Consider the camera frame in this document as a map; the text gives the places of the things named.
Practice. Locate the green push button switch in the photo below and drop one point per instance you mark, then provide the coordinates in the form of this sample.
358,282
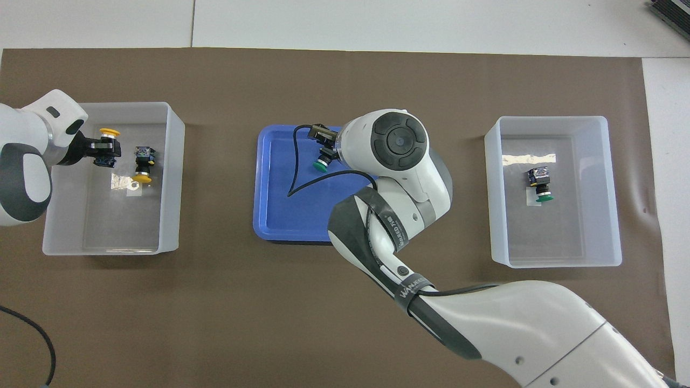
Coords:
322,166
539,180

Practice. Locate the translucent white plastic box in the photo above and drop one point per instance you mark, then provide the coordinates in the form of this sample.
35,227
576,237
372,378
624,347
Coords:
593,215
172,215

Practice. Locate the brown table mat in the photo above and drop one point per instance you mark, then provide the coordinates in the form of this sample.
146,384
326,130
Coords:
215,312

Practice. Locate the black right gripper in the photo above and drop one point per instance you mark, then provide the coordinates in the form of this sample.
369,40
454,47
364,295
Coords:
323,133

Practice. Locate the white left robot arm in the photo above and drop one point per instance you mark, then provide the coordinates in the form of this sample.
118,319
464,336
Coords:
21,161

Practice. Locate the yellow push button switch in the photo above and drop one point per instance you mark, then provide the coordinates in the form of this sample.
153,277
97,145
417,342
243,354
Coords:
109,132
143,164

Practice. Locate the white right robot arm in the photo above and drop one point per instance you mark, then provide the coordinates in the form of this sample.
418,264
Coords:
512,323

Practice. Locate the blue plastic tray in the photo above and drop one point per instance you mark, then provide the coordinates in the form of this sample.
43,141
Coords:
275,215

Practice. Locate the small white label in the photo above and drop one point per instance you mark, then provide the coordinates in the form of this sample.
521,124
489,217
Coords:
135,189
532,202

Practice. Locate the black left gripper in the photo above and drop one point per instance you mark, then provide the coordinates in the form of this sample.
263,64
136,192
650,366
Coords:
78,151

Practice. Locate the dark ridged device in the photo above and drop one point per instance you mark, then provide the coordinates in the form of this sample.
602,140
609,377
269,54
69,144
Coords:
674,13

